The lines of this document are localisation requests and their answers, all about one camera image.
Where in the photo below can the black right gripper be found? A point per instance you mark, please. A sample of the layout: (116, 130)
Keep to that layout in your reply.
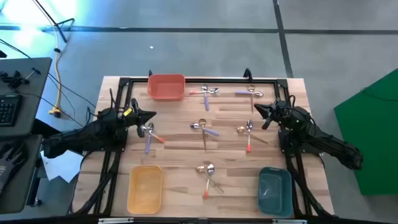
(280, 110)

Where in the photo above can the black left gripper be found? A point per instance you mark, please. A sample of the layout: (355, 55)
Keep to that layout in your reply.
(133, 116)

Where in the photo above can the gold spoon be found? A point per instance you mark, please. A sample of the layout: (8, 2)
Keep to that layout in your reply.
(251, 88)
(240, 129)
(200, 169)
(202, 122)

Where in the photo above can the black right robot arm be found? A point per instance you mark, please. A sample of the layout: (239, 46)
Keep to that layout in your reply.
(326, 140)

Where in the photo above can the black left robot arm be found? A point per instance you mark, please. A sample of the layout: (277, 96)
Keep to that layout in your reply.
(87, 133)

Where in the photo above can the orange plastic bin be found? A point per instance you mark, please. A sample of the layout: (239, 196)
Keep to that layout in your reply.
(166, 88)

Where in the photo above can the black table clamp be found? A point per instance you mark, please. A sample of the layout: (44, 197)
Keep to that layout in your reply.
(150, 74)
(247, 74)

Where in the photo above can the yellow plastic bin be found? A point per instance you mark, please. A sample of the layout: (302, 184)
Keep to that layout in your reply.
(144, 189)

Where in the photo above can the teal plastic bin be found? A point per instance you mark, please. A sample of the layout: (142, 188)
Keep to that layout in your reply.
(275, 193)

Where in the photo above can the white paper sheet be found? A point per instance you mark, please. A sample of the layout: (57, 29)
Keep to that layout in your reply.
(59, 166)

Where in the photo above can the black desk support bar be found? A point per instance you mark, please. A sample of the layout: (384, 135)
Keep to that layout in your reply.
(38, 126)

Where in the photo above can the grey desk top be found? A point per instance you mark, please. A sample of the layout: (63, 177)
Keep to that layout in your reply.
(34, 102)
(21, 196)

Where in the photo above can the green panel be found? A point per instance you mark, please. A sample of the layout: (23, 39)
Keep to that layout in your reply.
(376, 140)

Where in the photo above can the black desk clamp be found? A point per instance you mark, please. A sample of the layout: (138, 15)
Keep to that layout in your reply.
(15, 81)

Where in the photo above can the black keyboard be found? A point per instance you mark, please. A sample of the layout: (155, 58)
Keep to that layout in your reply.
(9, 110)

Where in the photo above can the black tripod stand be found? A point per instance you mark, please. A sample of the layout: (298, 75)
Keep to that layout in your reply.
(49, 17)

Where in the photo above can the person's hand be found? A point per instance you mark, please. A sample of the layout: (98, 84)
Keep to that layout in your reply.
(11, 161)

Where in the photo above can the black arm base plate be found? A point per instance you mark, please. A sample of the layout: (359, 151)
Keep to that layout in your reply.
(287, 146)
(123, 143)

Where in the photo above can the black aluminium table frame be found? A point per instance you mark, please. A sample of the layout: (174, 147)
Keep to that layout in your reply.
(217, 81)

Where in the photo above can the silver aluminium bracket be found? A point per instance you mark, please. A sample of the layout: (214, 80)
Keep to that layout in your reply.
(116, 220)
(289, 221)

